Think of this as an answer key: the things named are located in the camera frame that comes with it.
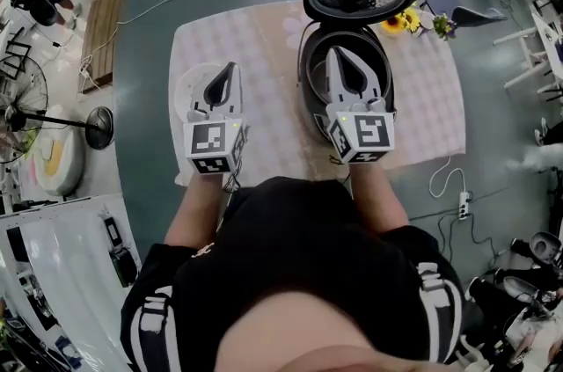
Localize person's chin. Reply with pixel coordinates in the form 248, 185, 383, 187
219, 288, 445, 372

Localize black-edged handheld device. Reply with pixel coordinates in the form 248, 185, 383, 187
103, 215, 122, 248

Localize white panels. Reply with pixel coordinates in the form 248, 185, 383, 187
0, 193, 142, 372

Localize black floor cable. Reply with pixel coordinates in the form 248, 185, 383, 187
435, 211, 511, 270

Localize white power cable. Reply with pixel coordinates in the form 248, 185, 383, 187
428, 157, 467, 198

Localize person's left forearm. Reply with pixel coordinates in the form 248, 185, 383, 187
165, 171, 234, 248

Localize small potted flower plant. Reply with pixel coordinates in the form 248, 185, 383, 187
432, 12, 458, 41

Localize person's right forearm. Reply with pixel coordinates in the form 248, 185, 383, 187
347, 161, 410, 235

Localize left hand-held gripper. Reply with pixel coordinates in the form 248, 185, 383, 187
182, 61, 251, 178

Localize table with checked cloth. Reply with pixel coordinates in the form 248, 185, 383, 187
169, 0, 467, 189

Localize black battery pack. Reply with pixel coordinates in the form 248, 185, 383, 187
108, 247, 138, 288

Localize person's black shirt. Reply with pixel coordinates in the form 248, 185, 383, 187
121, 176, 467, 372

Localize wooden pallet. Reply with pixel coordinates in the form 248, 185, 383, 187
77, 0, 135, 94

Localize white table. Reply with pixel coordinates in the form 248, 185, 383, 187
492, 11, 563, 103

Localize yellow sunflower bouquet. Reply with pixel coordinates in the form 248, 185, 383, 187
380, 7, 421, 35

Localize black standing fan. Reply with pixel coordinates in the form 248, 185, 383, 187
0, 62, 114, 169

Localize open black white appliance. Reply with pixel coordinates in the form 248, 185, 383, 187
465, 273, 555, 318
527, 230, 563, 268

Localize black round stool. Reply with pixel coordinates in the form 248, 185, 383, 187
26, 0, 58, 27

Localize black metal frame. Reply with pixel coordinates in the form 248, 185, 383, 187
0, 26, 33, 79

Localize white oval tub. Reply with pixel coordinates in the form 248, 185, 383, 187
26, 106, 84, 198

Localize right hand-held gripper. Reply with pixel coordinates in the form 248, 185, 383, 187
324, 46, 396, 166

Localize dark round pot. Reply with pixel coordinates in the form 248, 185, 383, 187
306, 33, 392, 110

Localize grey chair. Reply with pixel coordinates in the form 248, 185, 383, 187
417, 0, 507, 31

